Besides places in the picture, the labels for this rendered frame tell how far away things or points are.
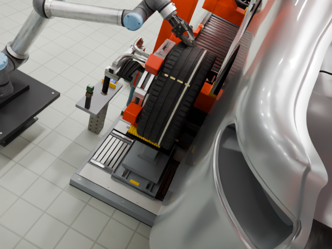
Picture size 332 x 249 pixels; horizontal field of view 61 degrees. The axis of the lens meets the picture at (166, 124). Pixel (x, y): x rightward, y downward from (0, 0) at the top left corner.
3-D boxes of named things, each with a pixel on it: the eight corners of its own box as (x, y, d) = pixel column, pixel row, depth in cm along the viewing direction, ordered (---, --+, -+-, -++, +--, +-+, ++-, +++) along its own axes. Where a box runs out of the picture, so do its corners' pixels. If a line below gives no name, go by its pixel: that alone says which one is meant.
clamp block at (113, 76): (117, 82, 164) (119, 74, 160) (103, 75, 164) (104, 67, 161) (121, 77, 168) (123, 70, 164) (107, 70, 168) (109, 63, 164)
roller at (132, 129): (162, 151, 195) (164, 146, 191) (123, 132, 196) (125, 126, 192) (164, 145, 199) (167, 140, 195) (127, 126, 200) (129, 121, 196)
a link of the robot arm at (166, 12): (161, 12, 161) (174, 0, 156) (167, 19, 162) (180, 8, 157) (157, 14, 153) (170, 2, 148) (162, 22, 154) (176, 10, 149)
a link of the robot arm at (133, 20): (20, -3, 152) (140, 13, 141) (33, -9, 162) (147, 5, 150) (25, 19, 160) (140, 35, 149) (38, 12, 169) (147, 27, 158)
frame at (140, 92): (129, 140, 180) (152, 73, 142) (120, 135, 180) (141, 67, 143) (159, 94, 219) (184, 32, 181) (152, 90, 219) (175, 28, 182)
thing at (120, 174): (152, 200, 213) (156, 194, 206) (109, 178, 214) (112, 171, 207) (173, 155, 249) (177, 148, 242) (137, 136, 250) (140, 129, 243)
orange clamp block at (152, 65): (157, 76, 153) (157, 70, 145) (144, 70, 154) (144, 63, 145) (163, 65, 155) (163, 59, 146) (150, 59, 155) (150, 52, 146)
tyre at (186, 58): (202, 84, 221) (164, 158, 201) (175, 70, 222) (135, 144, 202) (228, 34, 158) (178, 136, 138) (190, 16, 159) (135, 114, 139)
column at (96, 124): (97, 134, 248) (104, 100, 219) (87, 129, 249) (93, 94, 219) (103, 127, 255) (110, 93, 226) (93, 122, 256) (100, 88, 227)
